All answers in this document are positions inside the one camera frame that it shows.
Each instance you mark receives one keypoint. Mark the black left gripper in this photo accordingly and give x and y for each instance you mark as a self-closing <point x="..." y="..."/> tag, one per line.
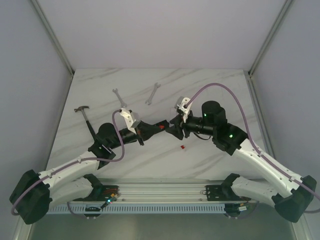
<point x="141" y="133"/>

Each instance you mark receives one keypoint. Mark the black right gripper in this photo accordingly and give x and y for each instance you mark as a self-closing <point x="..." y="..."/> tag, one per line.
<point x="177" y="131"/>

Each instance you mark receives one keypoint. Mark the black fuse box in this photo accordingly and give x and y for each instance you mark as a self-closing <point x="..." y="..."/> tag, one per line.
<point x="165" y="123"/>

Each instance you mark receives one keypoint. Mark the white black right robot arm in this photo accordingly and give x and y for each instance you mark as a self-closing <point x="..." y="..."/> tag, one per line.
<point x="286" y="191"/>

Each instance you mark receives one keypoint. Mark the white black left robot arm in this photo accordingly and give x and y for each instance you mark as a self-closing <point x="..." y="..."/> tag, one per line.
<point x="38" y="192"/>

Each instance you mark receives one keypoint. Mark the silver open-end wrench left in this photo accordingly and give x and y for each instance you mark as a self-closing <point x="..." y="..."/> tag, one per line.
<point x="122" y="103"/>

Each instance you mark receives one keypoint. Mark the silver open-end wrench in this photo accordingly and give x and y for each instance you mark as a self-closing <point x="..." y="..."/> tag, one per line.
<point x="149" y="100"/>
<point x="122" y="103"/>

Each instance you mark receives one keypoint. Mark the silver open-end wrench right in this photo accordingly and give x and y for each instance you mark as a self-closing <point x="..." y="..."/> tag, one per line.
<point x="149" y="100"/>

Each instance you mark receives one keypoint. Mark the small claw hammer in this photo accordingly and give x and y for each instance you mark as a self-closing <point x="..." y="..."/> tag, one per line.
<point x="90" y="128"/>

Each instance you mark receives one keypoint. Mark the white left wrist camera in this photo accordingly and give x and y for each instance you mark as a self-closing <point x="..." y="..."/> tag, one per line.
<point x="131" y="119"/>

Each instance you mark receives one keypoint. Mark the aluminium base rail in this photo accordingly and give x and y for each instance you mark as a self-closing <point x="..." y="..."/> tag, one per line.
<point x="161" y="191"/>

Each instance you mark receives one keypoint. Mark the slotted grey cable duct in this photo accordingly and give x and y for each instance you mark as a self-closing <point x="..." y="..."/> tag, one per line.
<point x="141" y="208"/>

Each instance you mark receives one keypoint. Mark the aluminium frame post left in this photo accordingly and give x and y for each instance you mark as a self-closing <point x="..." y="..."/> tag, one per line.
<point x="52" y="36"/>

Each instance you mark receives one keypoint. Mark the aluminium frame rail right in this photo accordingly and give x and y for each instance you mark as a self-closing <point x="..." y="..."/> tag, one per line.
<point x="281" y="16"/>

